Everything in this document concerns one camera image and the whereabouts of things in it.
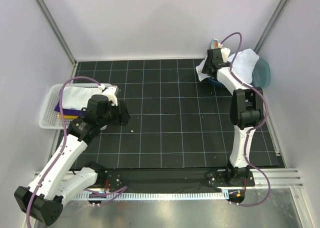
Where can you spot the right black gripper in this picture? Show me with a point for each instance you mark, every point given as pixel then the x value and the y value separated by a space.
pixel 205 68

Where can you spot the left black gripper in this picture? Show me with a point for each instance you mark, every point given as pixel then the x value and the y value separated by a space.
pixel 122 118

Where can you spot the white towel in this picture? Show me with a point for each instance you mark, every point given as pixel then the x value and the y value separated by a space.
pixel 243 65

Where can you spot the light blue bear towel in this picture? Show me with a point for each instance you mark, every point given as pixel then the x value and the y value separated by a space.
pixel 76 98

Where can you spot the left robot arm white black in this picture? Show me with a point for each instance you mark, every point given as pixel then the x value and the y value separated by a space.
pixel 45 197

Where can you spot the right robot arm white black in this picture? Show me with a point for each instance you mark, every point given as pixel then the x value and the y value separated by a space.
pixel 246 113

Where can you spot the orange patterned towel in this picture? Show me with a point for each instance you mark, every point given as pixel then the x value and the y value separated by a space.
pixel 215 44

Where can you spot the purple folded towel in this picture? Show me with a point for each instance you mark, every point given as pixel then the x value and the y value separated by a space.
pixel 68 111

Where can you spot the teal plastic bowl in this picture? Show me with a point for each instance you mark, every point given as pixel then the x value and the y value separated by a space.
pixel 260 75

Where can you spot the black grid mat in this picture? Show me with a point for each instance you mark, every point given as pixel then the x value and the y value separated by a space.
pixel 176 120

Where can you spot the yellow folded towel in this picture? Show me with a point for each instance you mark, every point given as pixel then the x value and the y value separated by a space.
pixel 66 116

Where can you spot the white plastic basket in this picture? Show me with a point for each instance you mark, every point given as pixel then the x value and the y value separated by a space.
pixel 48 117

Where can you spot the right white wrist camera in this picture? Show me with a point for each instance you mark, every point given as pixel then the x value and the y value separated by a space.
pixel 225 52

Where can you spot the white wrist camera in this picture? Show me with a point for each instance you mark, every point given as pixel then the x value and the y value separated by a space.
pixel 111 93
pixel 225 52

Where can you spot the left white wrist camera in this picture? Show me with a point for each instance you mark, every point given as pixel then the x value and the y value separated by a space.
pixel 111 93

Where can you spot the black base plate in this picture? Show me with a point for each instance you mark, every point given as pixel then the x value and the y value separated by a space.
pixel 171 180

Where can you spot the white slotted cable duct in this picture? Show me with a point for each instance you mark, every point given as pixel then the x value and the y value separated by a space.
pixel 88 196

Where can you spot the right aluminium frame post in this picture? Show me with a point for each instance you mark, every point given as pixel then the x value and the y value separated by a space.
pixel 271 24

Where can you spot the aluminium frame post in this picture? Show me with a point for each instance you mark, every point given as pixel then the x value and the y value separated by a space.
pixel 54 27
pixel 271 24

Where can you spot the aluminium rail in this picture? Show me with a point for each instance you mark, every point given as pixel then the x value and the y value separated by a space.
pixel 277 178

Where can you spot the left aluminium frame post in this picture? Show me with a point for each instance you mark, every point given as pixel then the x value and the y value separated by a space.
pixel 54 27

